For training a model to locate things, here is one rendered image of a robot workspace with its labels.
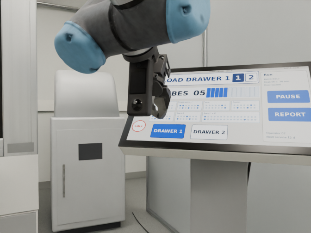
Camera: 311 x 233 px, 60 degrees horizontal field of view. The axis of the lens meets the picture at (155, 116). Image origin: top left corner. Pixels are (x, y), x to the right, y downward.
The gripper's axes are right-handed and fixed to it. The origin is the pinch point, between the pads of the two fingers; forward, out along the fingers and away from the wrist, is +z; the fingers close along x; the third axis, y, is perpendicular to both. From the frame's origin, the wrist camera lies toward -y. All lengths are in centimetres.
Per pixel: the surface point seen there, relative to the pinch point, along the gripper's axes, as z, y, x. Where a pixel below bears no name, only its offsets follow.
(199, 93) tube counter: 7.2, 15.0, -7.2
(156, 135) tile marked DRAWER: 7.3, -0.4, 2.4
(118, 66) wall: 188, 245, 168
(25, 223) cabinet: 10.5, -27.8, 32.3
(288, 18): 31, 88, -37
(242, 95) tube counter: 7.1, 14.4, -19.2
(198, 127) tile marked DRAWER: 7.2, 2.7, -8.7
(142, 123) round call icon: 7.3, 3.3, 7.5
